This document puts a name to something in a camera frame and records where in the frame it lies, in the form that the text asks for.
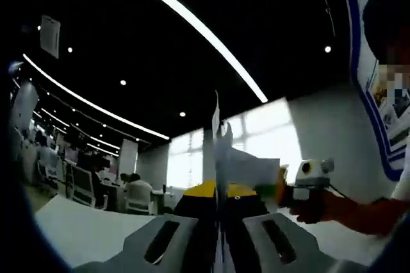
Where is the person's head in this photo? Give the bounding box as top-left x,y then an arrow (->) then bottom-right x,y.
362,0 -> 410,67

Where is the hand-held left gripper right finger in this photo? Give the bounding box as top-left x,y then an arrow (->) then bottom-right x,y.
224,183 -> 320,273

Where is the white printing paper sheet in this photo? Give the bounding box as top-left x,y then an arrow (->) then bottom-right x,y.
225,147 -> 283,189

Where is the white office chair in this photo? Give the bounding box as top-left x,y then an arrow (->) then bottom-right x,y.
69,165 -> 97,208
124,183 -> 153,215

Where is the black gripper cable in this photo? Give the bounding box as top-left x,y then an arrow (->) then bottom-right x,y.
329,182 -> 385,203

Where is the white table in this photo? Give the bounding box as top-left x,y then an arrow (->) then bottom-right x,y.
33,194 -> 395,269

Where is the long ceiling light strip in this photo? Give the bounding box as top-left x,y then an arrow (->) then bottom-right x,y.
22,53 -> 170,141
110,0 -> 268,104

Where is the ceiling air conditioner vent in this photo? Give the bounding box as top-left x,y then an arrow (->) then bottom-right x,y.
40,15 -> 62,59

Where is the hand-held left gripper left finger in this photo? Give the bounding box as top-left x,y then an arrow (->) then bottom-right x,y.
123,179 -> 221,273

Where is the blue white wall poster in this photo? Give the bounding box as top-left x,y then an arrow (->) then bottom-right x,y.
336,0 -> 410,181

